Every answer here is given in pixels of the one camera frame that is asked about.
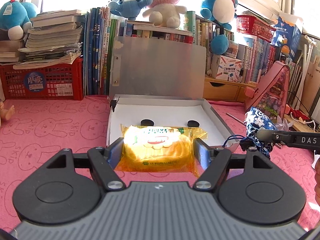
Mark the blue plush on books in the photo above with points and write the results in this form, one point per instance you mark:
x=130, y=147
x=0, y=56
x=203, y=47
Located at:
x=15, y=18

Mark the large blue white plush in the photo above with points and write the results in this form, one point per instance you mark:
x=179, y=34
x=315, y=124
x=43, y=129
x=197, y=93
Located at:
x=221, y=12

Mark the blue floral drawstring pouch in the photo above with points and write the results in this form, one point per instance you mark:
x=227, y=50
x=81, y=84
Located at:
x=255, y=120

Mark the red basket with books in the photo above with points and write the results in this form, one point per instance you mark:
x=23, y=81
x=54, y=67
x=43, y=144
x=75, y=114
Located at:
x=57, y=82

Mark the pink triangular pencil case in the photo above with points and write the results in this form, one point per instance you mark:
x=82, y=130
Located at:
x=270, y=94

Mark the wooden drawer organizer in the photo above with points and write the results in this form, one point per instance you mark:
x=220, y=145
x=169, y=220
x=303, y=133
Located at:
x=221, y=90

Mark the person right hand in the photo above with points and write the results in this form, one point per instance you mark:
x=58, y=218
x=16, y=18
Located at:
x=317, y=179

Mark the stack of books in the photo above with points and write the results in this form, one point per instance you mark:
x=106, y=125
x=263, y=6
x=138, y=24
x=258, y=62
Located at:
x=54, y=37

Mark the pink white bunny plush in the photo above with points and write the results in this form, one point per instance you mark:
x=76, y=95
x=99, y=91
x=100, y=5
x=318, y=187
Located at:
x=165, y=13

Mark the yellow snack packet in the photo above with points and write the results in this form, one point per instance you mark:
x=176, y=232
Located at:
x=159, y=149

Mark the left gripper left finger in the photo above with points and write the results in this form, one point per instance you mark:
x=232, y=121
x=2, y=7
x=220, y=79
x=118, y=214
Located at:
x=90, y=171

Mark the black binder clip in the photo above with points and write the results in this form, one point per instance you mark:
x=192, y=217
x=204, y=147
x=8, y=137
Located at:
x=113, y=104

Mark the metal rod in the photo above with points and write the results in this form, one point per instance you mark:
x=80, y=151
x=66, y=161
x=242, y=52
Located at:
x=236, y=119

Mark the row of shelf books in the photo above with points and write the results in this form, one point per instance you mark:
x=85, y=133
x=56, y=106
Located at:
x=256, y=54

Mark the row of blue books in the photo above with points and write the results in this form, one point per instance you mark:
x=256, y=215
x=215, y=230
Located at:
x=101, y=28

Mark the red basket on shelf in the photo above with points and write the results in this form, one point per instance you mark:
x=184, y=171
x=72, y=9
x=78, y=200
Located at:
x=251, y=25

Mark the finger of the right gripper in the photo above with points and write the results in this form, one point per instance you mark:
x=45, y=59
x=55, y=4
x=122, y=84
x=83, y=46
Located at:
x=266, y=135

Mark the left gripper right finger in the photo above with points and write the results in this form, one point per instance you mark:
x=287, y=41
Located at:
x=220, y=160

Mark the blue elephant plush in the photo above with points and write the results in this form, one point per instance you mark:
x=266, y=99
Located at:
x=129, y=9

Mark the silver open box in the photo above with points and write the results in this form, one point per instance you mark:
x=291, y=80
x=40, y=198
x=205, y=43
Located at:
x=163, y=81

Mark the white pencil pattern box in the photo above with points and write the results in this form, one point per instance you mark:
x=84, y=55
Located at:
x=226, y=68

